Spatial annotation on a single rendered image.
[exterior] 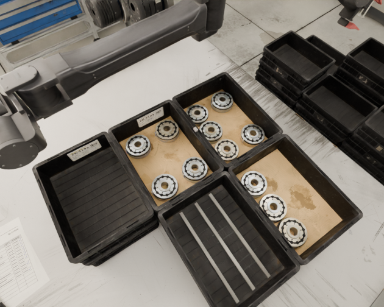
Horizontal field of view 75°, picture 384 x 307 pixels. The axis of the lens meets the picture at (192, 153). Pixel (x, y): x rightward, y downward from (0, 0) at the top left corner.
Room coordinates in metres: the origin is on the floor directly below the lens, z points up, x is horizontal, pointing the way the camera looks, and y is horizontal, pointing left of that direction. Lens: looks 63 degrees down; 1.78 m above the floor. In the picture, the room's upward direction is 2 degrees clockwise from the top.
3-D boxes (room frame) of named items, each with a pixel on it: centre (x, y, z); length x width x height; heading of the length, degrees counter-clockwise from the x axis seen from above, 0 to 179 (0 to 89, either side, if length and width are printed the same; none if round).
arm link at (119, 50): (0.40, 0.12, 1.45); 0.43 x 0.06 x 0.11; 130
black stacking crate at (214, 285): (0.13, -0.12, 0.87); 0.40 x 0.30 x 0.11; 35
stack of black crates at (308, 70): (1.41, -0.70, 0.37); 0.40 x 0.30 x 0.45; 41
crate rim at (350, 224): (0.30, -0.37, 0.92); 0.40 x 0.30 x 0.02; 35
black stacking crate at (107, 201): (0.28, 0.35, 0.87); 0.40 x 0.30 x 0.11; 35
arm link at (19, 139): (0.22, 0.27, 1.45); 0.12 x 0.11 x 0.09; 131
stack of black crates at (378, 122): (0.80, -1.23, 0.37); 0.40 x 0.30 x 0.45; 41
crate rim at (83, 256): (0.28, 0.35, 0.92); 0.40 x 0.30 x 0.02; 35
